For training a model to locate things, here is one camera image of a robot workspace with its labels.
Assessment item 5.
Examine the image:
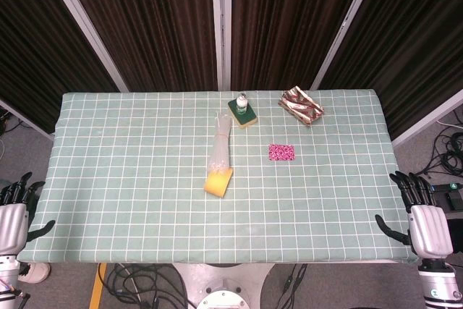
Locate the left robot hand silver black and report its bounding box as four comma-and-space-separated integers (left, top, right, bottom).
0, 172, 56, 256

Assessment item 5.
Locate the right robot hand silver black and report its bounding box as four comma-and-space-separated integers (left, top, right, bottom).
375, 170, 454, 258

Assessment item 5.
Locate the pink patterned card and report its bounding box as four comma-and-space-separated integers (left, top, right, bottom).
268, 143, 297, 162

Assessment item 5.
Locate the white grey robot base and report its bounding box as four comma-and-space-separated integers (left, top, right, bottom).
172, 263, 276, 309

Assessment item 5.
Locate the black foot pedal box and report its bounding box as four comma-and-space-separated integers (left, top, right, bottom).
431, 182, 463, 213

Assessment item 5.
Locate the white shoe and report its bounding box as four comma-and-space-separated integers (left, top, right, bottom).
17, 261, 51, 284

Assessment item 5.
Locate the yellow floor tape strip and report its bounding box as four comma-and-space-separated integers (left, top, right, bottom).
88, 263, 109, 309

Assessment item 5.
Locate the green checked tablecloth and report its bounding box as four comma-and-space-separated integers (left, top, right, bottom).
17, 90, 417, 265

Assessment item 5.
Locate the dark brown curtain panel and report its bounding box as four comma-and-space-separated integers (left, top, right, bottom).
0, 0, 121, 134
230, 0, 373, 90
319, 0, 463, 140
59, 0, 218, 92

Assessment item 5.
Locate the gold red snack packet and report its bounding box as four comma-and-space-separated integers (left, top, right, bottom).
277, 85, 325, 129

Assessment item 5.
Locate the green yellow scrub sponge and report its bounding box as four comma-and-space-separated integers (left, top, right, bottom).
227, 98, 259, 131

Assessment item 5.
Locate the clear plastic bag bundle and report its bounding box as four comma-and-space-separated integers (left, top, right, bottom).
206, 111, 234, 177

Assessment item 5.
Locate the small white bottle green label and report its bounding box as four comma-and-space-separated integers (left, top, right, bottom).
235, 93, 249, 114

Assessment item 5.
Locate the black floor cable bundle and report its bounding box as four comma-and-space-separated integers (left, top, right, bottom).
414, 123, 463, 180
0, 109, 23, 137
103, 263, 190, 309

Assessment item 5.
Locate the black cable with plug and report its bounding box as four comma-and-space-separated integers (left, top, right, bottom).
283, 263, 309, 292

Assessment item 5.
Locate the white partition frame post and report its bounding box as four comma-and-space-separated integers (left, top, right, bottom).
211, 0, 233, 91
310, 0, 383, 90
38, 0, 130, 92

